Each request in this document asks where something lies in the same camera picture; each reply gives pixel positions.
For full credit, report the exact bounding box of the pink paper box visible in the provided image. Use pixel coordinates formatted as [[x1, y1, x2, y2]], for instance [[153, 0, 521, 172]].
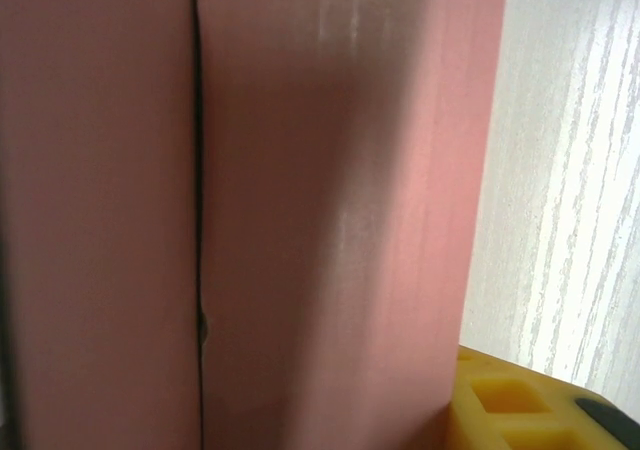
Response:
[[0, 0, 510, 450]]

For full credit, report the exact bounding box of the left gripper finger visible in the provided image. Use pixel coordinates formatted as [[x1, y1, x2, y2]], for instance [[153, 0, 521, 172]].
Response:
[[449, 345, 640, 450]]

